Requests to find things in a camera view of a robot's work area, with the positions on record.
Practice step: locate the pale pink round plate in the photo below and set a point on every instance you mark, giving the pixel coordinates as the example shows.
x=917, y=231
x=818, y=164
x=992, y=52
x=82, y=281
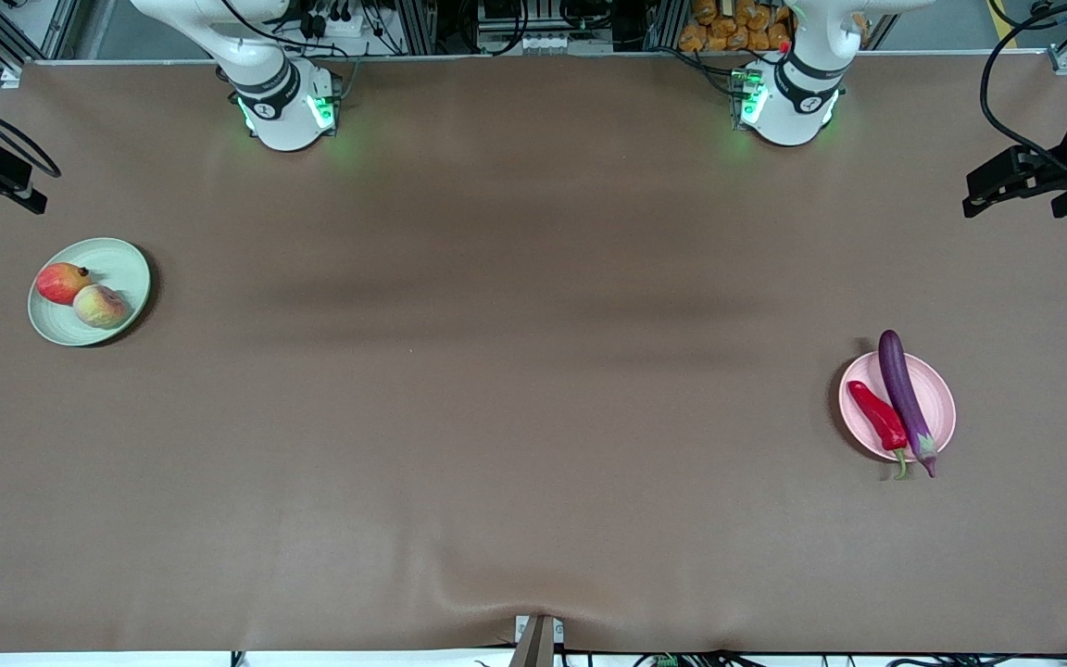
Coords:
x=939, y=412

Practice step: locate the red chili pepper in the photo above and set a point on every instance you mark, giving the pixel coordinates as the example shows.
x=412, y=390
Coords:
x=876, y=417

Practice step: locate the pale yellow pink peach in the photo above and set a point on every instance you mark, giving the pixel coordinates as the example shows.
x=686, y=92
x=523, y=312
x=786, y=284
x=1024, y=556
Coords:
x=101, y=308

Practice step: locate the white power strip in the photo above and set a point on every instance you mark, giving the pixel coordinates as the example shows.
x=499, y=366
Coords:
x=334, y=23

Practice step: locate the metal table edge bracket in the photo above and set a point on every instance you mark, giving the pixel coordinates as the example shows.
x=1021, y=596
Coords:
x=536, y=644

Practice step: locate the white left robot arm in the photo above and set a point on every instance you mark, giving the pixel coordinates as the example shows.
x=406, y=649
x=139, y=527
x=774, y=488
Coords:
x=788, y=111

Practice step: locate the pale green round plate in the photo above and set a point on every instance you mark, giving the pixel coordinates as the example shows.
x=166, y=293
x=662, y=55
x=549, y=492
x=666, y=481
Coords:
x=126, y=269

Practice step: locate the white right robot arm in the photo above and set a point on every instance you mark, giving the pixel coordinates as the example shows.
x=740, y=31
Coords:
x=283, y=111

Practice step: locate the white terminal strip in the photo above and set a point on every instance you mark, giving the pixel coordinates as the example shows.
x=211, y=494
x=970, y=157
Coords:
x=552, y=43

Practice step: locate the long purple eggplant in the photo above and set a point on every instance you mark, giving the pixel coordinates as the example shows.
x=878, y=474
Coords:
x=899, y=380

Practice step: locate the brown table cover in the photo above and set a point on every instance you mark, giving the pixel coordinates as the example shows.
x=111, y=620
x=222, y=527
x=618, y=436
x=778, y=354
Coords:
x=311, y=482

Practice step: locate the red apple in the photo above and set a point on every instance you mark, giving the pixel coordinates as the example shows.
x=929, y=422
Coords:
x=59, y=283

